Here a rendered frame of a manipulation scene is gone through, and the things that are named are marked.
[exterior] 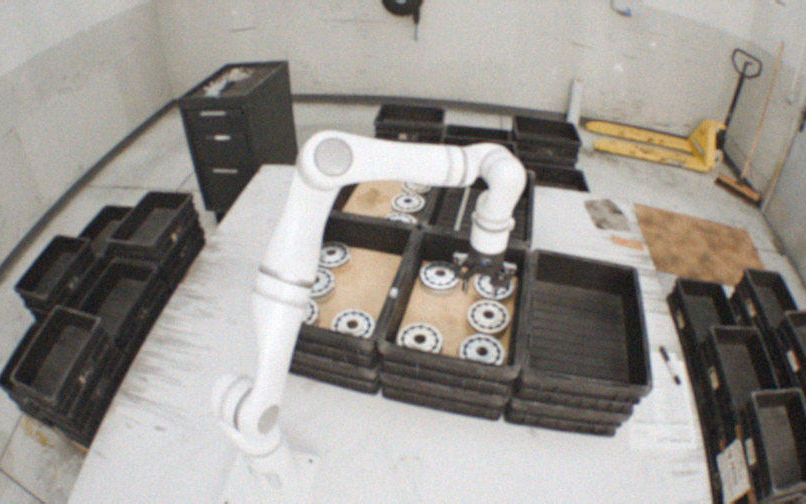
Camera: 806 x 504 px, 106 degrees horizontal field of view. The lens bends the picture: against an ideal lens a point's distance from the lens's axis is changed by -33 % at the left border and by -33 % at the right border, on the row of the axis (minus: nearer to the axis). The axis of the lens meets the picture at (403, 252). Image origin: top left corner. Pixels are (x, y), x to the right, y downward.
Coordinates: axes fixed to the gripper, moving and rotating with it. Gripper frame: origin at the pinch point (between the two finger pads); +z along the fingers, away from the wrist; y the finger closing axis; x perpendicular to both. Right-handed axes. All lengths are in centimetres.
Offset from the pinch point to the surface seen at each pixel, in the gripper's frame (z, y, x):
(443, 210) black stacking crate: 11.4, -16.9, 43.0
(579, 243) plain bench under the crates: 24, 31, 57
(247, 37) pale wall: 24, -261, 294
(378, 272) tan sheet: 11.5, -27.5, 10.1
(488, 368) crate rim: 1.3, 5.4, -19.8
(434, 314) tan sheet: 11.3, -9.7, -0.2
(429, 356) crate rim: 1.4, -6.6, -19.9
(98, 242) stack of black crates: 58, -197, 30
